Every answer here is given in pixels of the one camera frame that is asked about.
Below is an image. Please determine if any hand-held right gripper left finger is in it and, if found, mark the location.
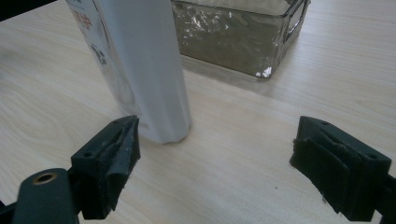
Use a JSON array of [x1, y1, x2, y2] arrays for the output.
[[70, 115, 142, 220]]

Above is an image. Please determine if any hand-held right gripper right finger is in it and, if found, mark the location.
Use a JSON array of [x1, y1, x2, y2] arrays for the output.
[[289, 115, 392, 222]]

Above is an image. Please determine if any white plastic bottle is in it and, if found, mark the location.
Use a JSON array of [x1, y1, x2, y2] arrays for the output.
[[64, 0, 192, 145]]

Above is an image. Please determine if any clear plastic storage box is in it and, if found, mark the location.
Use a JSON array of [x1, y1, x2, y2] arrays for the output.
[[170, 0, 312, 79]]

